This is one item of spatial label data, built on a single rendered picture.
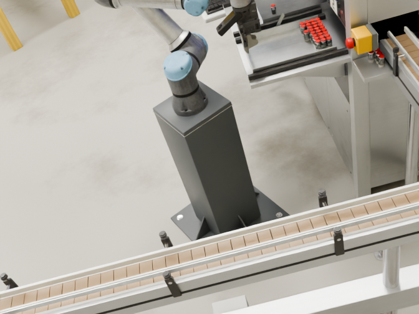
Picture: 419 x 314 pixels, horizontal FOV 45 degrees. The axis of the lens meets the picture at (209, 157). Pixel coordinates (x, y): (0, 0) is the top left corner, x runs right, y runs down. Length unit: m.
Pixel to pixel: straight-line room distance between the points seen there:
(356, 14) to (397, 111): 0.55
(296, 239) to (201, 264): 0.26
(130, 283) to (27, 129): 2.62
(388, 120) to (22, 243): 2.08
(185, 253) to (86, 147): 2.11
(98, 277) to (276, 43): 1.23
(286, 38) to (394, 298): 1.13
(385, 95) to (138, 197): 1.50
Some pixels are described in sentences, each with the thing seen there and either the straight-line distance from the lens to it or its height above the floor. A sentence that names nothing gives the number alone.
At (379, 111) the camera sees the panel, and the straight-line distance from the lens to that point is 2.29.
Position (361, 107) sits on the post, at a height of 0.63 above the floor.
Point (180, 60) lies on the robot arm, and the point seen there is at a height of 1.02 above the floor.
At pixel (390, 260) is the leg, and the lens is 1.64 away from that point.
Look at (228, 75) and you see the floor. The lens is 3.64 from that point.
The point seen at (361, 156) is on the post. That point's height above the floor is 0.33.
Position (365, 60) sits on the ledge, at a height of 0.88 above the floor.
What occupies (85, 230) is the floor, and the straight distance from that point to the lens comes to 2.98.
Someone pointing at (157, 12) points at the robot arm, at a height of 1.16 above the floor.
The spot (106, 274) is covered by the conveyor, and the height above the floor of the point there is 0.93.
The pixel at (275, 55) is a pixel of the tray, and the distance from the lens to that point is 2.15.
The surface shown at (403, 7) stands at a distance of 2.04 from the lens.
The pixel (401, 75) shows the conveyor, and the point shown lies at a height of 0.91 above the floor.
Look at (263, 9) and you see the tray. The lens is 2.49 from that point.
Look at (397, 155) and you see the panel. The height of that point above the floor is 0.27.
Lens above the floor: 2.09
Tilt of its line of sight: 43 degrees down
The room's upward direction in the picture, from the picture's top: 18 degrees counter-clockwise
